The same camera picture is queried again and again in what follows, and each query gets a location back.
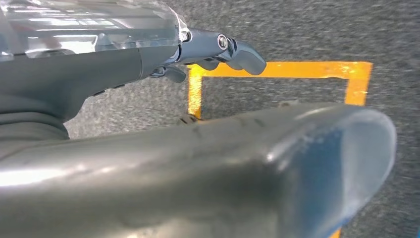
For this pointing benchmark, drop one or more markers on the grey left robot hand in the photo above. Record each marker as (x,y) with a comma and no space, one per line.
(197,184)

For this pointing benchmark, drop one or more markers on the yellow floor tape square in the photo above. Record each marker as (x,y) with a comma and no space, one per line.
(295,69)

